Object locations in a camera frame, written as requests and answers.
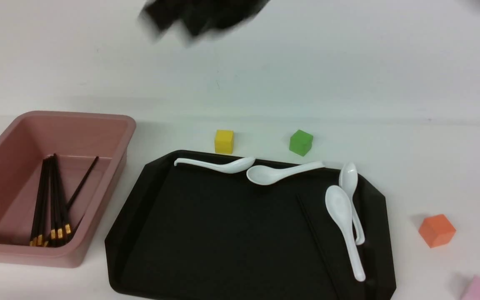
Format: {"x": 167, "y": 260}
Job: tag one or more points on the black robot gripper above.
{"x": 198, "y": 18}

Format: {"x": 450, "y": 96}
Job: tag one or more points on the yellow cube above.
{"x": 224, "y": 142}

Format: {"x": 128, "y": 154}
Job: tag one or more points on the white spoon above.
{"x": 340, "y": 209}
{"x": 237, "y": 166}
{"x": 348, "y": 181}
{"x": 263, "y": 175}

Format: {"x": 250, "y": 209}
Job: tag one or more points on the white spoon far right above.
{"x": 348, "y": 181}

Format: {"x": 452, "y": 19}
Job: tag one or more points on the black serving tray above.
{"x": 190, "y": 233}

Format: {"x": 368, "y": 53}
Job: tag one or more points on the black chopstick on tray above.
{"x": 320, "y": 250}

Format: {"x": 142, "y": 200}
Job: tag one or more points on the black chopstick gold tip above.
{"x": 57, "y": 198}

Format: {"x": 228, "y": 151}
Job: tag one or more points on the white spoon front right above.
{"x": 340, "y": 209}

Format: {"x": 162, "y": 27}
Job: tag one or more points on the orange cube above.
{"x": 437, "y": 230}

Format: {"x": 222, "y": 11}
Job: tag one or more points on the green cube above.
{"x": 300, "y": 142}

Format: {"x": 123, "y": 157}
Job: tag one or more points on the black chopstick in bin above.
{"x": 36, "y": 234}
{"x": 63, "y": 204}
{"x": 51, "y": 180}
{"x": 70, "y": 203}

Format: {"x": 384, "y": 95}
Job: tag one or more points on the pink plastic bin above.
{"x": 77, "y": 139}

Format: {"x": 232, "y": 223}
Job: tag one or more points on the white spoon top middle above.
{"x": 263, "y": 175}

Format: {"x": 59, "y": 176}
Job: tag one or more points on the white spoon top left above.
{"x": 237, "y": 166}

